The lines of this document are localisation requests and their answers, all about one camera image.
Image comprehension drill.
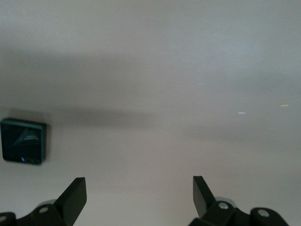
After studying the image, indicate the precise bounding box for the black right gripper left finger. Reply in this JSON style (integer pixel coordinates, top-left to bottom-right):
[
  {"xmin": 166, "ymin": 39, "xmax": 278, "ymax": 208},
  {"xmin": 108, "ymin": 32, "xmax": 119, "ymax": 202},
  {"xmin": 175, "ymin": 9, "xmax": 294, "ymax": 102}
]
[{"xmin": 16, "ymin": 177, "xmax": 87, "ymax": 226}]

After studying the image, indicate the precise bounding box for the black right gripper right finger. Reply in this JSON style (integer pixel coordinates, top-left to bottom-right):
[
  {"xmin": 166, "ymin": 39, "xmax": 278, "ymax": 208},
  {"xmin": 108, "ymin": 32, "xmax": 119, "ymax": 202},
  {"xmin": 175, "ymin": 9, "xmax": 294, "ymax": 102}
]
[{"xmin": 190, "ymin": 176, "xmax": 237, "ymax": 226}]

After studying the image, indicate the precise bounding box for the black flip phone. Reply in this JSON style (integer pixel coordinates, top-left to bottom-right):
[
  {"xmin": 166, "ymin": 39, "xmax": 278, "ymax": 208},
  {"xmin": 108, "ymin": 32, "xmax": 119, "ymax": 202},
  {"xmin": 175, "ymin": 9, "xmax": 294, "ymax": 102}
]
[{"xmin": 0, "ymin": 117, "xmax": 48, "ymax": 167}]

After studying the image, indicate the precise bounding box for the brown table cover mat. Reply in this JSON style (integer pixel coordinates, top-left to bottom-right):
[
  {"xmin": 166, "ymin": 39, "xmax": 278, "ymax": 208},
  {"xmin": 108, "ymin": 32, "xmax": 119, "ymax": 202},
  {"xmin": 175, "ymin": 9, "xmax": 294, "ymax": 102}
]
[{"xmin": 0, "ymin": 0, "xmax": 301, "ymax": 226}]

